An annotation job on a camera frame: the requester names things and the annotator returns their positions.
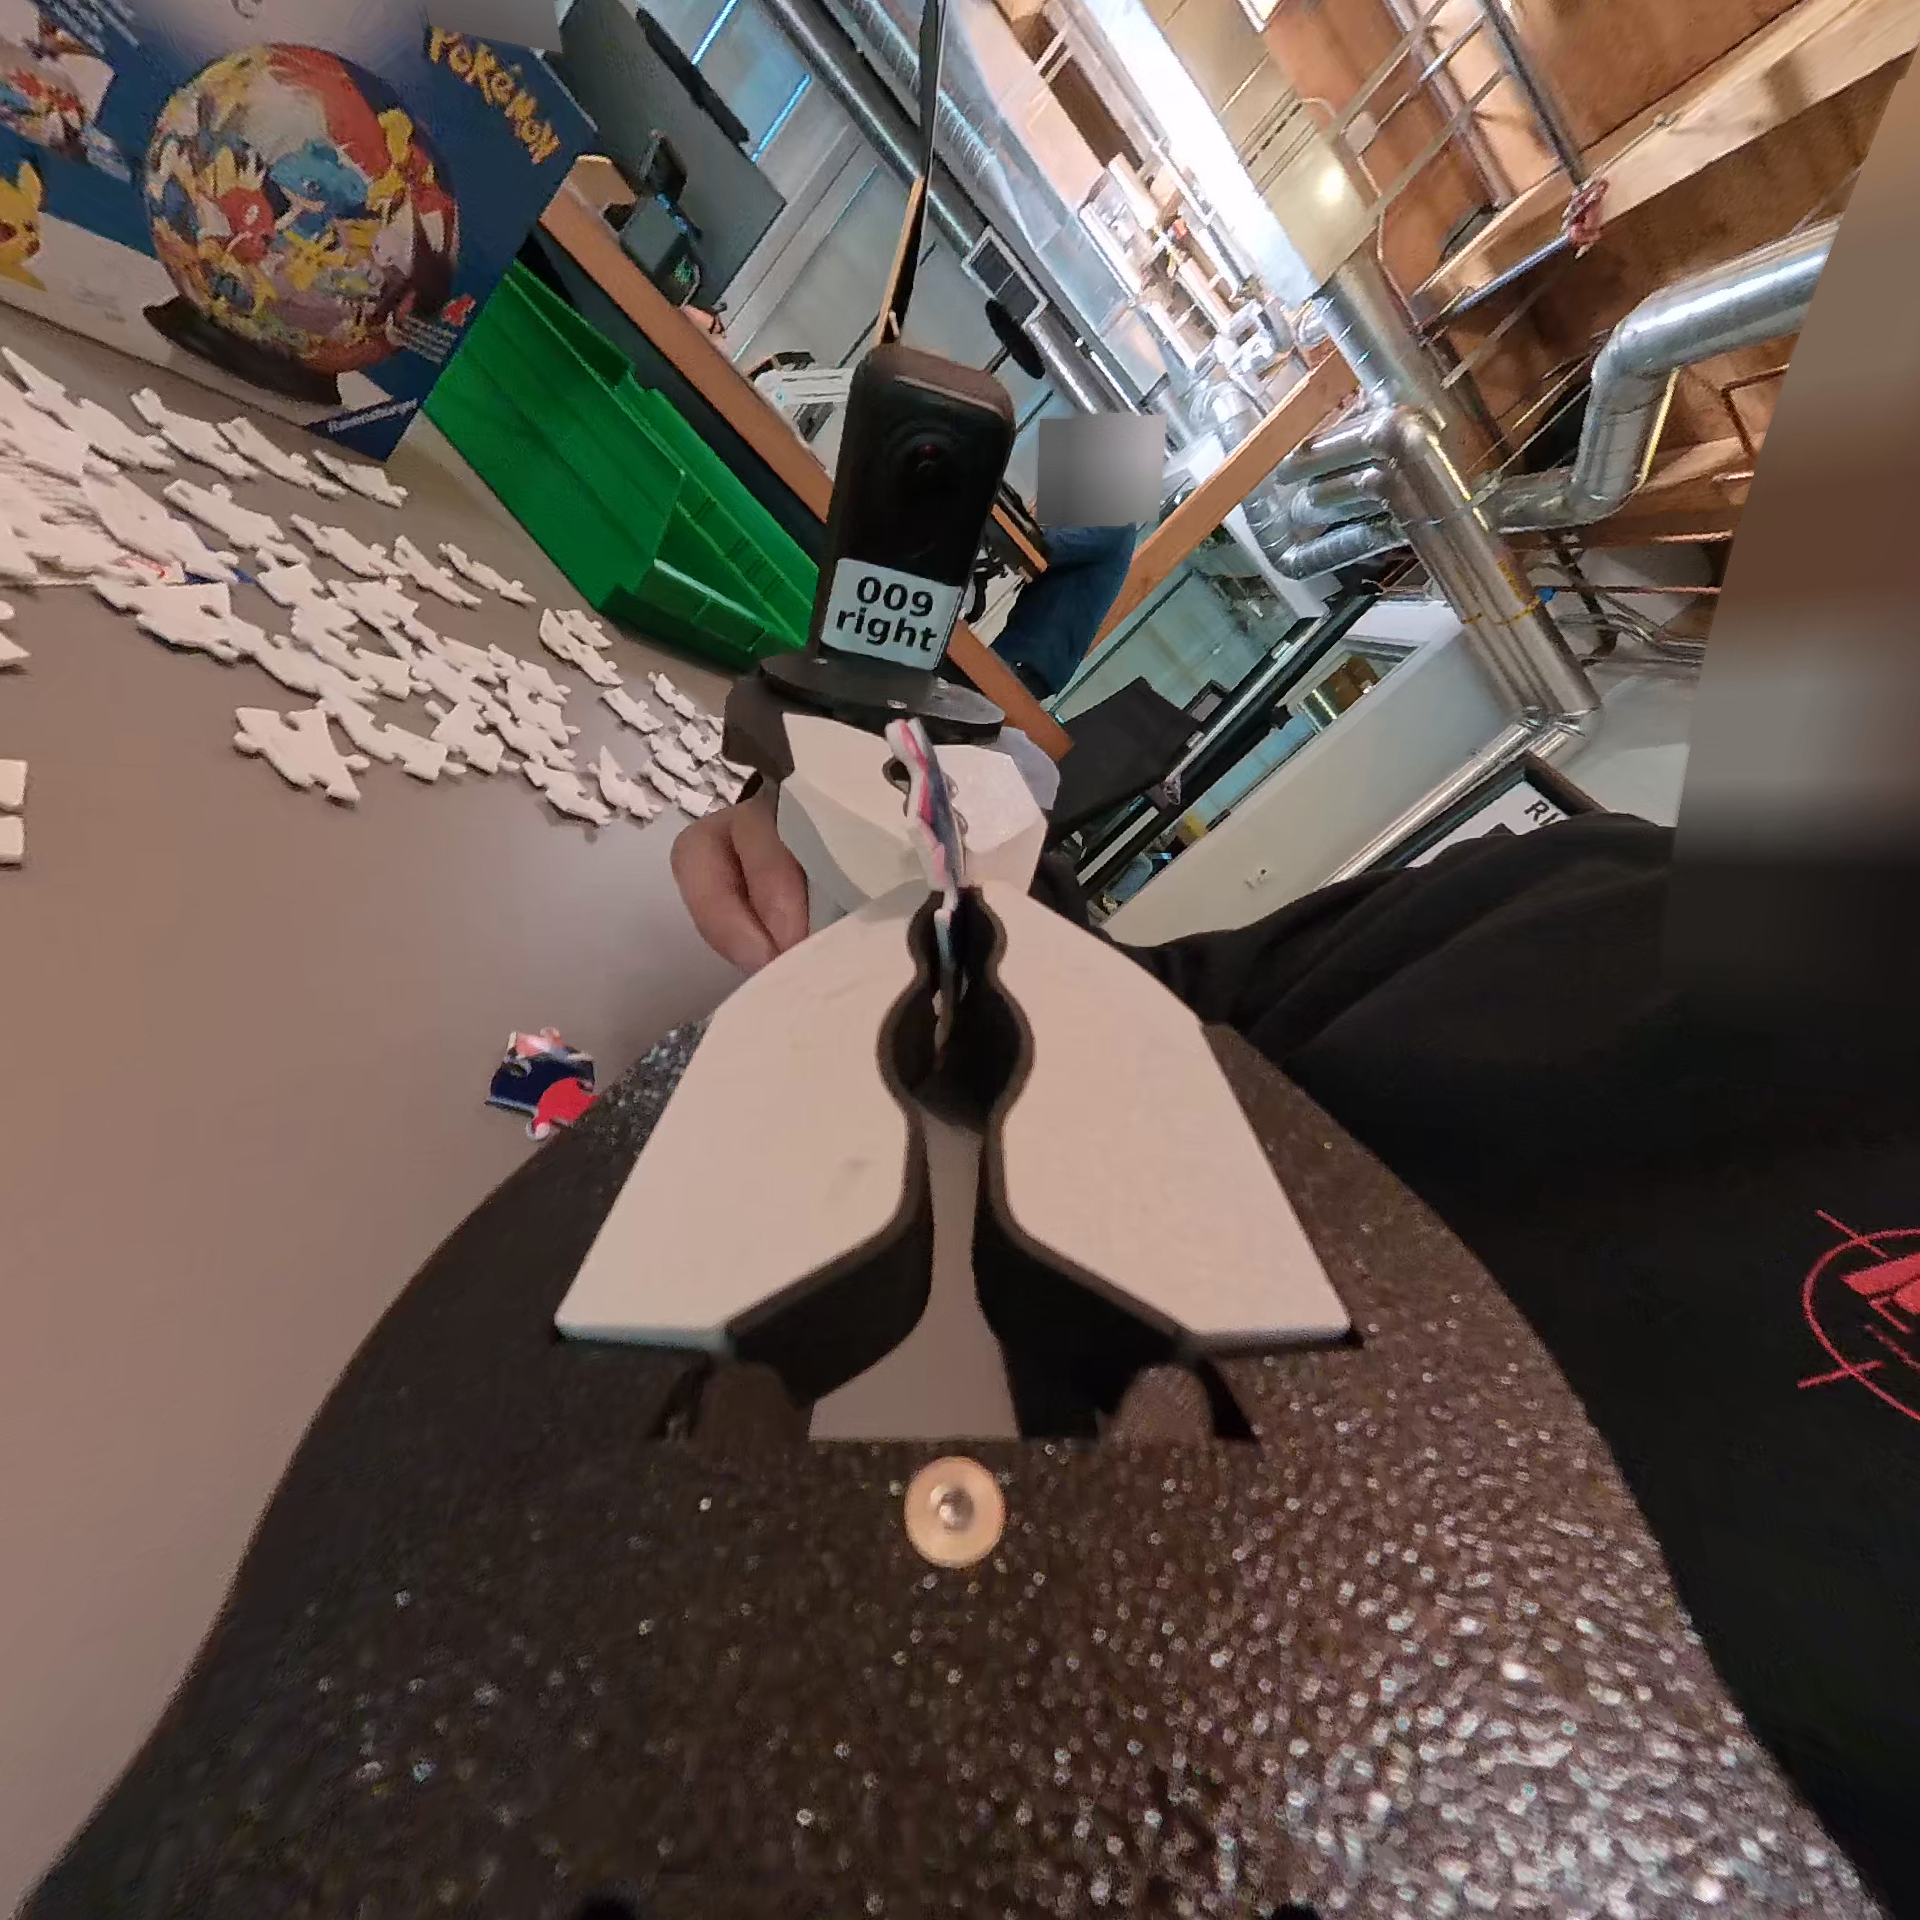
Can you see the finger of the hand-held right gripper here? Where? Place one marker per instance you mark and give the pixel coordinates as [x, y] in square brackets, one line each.
[1002, 819]
[849, 819]

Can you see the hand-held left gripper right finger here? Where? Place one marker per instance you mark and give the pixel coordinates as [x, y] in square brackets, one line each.
[1156, 1170]

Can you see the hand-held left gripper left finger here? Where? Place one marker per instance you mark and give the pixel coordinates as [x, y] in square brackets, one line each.
[764, 1155]

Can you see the person's right forearm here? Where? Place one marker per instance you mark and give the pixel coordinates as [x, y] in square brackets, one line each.
[1425, 944]

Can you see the red blue puzzle piece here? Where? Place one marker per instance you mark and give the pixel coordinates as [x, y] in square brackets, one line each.
[548, 1088]

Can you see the pile of white puzzle pieces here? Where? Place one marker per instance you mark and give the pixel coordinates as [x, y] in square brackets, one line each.
[347, 662]

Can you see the puzzle ball cardboard box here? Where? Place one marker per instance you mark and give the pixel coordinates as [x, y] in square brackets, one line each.
[285, 195]

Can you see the person's right hand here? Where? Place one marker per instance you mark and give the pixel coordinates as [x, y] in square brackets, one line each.
[735, 893]

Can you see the black swivel chair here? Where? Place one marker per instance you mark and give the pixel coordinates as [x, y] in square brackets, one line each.
[1118, 750]

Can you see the wooden edged workbench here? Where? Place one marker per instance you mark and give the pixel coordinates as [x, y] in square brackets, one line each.
[751, 375]

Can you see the black thin pole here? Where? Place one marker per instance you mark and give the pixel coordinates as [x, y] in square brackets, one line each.
[918, 182]

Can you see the green plastic bin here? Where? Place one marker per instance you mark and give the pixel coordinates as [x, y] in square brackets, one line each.
[599, 451]

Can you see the black device on workbench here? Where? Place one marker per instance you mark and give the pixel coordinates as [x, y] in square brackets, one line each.
[662, 225]

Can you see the person's black hoodie torso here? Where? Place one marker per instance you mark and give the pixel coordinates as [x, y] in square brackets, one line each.
[1682, 1277]

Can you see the silver ventilation duct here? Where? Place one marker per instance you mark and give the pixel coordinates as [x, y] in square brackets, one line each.
[1442, 525]

